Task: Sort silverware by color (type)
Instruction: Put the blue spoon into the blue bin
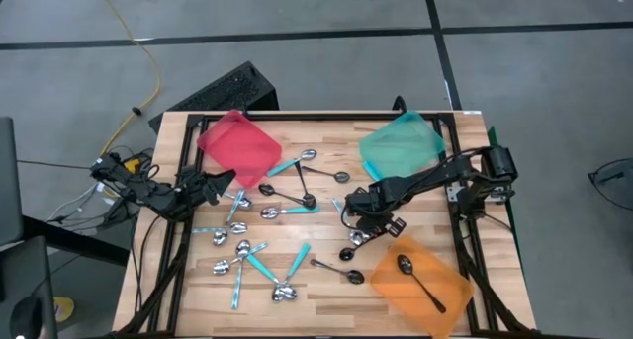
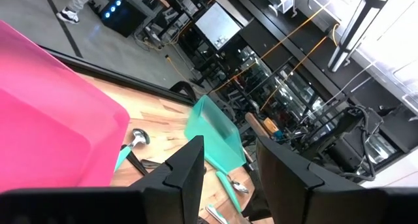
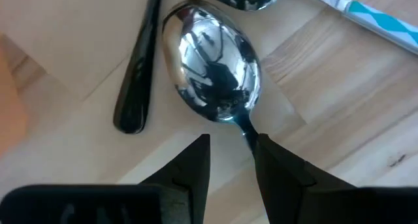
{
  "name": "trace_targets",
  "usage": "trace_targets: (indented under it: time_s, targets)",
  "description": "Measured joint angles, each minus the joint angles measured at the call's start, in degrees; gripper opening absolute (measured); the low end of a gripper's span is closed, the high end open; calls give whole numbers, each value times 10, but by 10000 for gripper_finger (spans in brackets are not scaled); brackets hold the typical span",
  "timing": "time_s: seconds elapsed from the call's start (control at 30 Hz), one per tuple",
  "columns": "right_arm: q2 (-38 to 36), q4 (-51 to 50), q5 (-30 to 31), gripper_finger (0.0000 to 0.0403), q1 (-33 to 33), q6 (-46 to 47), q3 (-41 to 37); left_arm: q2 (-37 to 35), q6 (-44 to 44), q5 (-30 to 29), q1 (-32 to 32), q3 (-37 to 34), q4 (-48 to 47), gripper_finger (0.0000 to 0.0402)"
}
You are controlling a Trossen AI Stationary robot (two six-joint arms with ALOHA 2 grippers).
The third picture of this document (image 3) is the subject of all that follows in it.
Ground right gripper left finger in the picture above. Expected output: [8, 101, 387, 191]
[0, 135, 211, 224]

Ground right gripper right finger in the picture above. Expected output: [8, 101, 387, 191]
[254, 133, 418, 224]

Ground black spoon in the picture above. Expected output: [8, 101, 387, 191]
[161, 0, 263, 153]
[112, 0, 164, 135]

